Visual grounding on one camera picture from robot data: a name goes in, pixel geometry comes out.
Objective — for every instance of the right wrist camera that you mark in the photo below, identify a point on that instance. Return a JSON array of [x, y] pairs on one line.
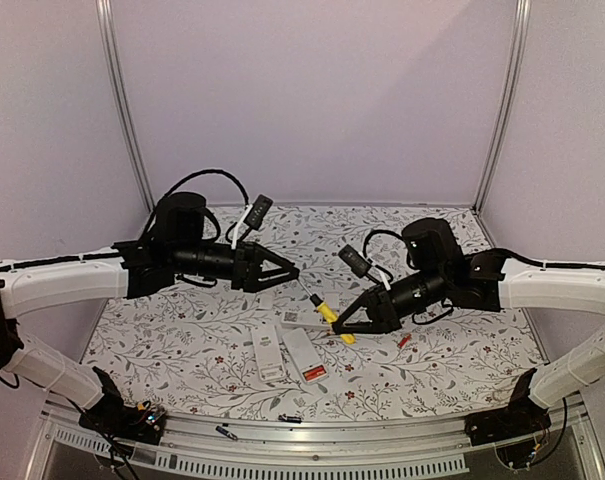
[[363, 267]]

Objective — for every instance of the dark battery on rail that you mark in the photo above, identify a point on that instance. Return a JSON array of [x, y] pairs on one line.
[[290, 419]]

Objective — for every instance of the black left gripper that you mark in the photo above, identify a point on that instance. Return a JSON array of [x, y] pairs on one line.
[[251, 281]]

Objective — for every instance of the white air conditioner remote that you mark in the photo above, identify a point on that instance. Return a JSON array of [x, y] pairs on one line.
[[269, 361]]

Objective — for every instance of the small white battery cover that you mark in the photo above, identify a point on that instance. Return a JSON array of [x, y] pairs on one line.
[[332, 300]]

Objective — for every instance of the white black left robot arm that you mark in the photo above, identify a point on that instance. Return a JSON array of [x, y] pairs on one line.
[[180, 241]]

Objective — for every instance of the white remote control with batteries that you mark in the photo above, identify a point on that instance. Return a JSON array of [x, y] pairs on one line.
[[310, 320]]

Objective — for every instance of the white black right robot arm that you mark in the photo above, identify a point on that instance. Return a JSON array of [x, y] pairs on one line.
[[491, 280]]

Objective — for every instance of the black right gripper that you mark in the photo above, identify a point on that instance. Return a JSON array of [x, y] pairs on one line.
[[387, 323]]

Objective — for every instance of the red loose battery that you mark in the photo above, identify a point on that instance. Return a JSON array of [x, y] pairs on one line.
[[405, 339]]

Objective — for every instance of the floral patterned table mat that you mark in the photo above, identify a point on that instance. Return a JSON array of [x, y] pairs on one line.
[[190, 349]]

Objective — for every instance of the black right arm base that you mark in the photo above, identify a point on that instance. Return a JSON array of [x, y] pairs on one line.
[[519, 418]]

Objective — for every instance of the aluminium frame post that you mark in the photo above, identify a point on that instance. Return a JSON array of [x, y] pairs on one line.
[[515, 60], [105, 17]]

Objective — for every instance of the blue battery on rail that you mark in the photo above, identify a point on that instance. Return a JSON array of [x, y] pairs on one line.
[[225, 432]]

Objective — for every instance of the yellow handled screwdriver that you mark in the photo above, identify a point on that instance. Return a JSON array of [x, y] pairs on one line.
[[326, 312]]

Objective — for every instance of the aluminium front rail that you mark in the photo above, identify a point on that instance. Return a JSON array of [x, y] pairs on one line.
[[410, 448]]

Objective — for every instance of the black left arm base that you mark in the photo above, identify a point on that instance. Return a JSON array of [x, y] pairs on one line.
[[143, 423]]

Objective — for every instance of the right aluminium frame post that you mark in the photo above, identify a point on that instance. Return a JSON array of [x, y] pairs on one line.
[[515, 60]]

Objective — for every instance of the left aluminium frame post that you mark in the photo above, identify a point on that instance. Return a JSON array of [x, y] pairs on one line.
[[105, 17]]

